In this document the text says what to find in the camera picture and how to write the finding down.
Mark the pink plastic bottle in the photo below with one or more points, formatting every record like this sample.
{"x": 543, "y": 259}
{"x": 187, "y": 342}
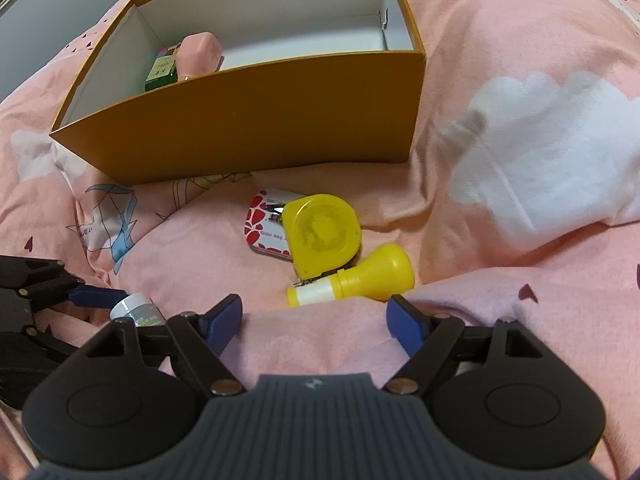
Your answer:
{"x": 199, "y": 54}

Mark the orange cardboard box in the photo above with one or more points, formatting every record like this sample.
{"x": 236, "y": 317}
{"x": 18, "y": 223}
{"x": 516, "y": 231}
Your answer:
{"x": 302, "y": 82}

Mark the pink cloud-print bedspread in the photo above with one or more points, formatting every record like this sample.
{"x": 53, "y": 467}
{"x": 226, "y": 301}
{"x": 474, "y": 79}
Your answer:
{"x": 520, "y": 198}

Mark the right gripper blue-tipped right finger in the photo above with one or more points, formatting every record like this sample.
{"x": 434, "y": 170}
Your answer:
{"x": 430, "y": 342}

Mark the small white cream jar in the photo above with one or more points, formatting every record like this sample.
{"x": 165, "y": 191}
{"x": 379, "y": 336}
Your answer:
{"x": 140, "y": 308}

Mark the yellow bottle with white label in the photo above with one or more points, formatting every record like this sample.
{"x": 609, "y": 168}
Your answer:
{"x": 384, "y": 273}

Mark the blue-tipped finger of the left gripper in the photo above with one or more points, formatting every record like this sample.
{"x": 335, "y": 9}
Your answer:
{"x": 83, "y": 295}

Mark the green glass bottle with label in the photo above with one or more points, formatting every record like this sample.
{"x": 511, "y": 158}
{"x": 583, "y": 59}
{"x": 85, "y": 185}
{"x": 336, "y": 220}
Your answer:
{"x": 163, "y": 70}

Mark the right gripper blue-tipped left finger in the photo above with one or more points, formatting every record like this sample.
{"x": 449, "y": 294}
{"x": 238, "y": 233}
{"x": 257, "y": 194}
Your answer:
{"x": 199, "y": 340}

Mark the red white mint tin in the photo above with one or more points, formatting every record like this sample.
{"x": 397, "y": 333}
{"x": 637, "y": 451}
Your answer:
{"x": 263, "y": 230}

